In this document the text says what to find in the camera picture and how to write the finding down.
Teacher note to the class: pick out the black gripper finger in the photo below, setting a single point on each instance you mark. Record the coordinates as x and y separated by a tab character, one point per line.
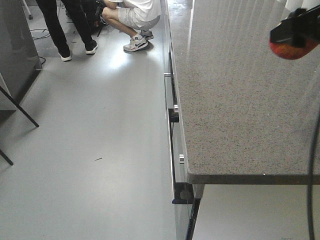
300	26

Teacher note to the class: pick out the grey kitchen island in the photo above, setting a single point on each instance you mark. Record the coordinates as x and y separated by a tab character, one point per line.
19	60

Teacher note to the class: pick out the black drawer appliance with handle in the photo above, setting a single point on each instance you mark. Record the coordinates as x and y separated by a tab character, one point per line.
169	82

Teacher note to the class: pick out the black built-in oven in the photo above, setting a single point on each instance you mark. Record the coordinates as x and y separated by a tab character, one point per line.
182	191

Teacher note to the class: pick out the red apple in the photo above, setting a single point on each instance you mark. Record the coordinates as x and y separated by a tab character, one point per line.
288	52

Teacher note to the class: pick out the grey kitchen counter cabinets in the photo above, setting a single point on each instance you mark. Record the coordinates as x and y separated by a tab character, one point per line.
247	121

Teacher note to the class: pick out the crouching person in white shirt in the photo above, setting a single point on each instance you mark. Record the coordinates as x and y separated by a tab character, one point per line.
136	18

